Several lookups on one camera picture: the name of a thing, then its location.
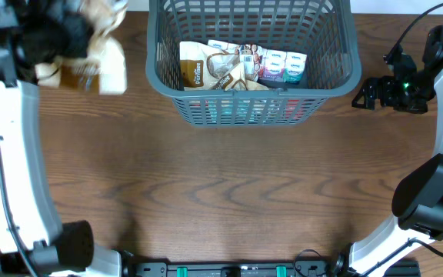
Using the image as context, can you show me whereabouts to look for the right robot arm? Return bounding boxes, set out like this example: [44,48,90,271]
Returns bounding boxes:
[327,25,443,276]

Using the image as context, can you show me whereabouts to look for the mint green wipes packet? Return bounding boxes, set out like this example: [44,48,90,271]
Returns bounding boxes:
[205,100,282,124]

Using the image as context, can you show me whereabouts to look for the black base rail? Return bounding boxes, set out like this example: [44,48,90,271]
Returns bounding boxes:
[128,258,422,277]

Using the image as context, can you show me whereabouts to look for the dried mushroom bag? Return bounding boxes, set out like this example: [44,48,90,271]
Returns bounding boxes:
[178,41,265,92]
[210,62,269,91]
[35,0,128,95]

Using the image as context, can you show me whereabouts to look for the grey plastic laundry basket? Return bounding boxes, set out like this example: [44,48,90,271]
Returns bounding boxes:
[146,0,361,128]

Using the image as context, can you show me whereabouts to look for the Kleenex tissue multipack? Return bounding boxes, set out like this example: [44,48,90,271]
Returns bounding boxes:
[208,40,307,84]

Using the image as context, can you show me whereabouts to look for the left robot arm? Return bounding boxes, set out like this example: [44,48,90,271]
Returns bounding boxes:
[0,1,135,277]

